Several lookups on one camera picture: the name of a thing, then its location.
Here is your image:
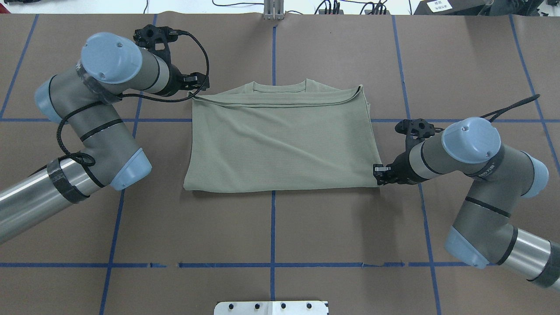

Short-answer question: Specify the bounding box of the aluminium frame post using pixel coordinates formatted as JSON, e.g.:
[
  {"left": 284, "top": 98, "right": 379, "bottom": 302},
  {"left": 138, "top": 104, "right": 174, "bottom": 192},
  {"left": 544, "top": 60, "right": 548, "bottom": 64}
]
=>
[{"left": 263, "top": 0, "right": 285, "bottom": 21}]

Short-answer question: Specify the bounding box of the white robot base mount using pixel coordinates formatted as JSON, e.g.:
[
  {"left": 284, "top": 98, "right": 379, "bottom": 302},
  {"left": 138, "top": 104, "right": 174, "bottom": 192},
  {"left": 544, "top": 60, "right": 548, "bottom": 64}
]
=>
[{"left": 213, "top": 300, "right": 329, "bottom": 315}]

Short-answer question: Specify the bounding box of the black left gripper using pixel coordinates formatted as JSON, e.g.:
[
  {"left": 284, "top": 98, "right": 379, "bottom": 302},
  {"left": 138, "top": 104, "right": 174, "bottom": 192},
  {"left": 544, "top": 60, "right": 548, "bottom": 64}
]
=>
[{"left": 133, "top": 24, "right": 210, "bottom": 97}]

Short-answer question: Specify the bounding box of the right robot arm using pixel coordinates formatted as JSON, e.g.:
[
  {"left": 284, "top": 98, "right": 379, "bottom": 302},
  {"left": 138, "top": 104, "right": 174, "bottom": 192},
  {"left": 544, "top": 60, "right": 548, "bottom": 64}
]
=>
[{"left": 373, "top": 116, "right": 559, "bottom": 291}]

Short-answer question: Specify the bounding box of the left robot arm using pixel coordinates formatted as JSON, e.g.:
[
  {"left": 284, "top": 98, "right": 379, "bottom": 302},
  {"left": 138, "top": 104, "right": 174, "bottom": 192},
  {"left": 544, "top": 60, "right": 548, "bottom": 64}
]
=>
[{"left": 0, "top": 24, "right": 210, "bottom": 243}]

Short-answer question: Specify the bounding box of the olive green long-sleeve shirt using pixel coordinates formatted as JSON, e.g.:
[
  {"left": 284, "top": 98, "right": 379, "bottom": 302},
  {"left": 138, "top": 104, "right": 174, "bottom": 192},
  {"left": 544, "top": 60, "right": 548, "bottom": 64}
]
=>
[{"left": 183, "top": 79, "right": 381, "bottom": 193}]

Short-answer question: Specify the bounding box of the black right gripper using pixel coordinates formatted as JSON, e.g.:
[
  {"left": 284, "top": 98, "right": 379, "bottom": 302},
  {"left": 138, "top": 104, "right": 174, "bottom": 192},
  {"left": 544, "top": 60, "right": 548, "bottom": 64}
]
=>
[{"left": 373, "top": 119, "right": 436, "bottom": 186}]

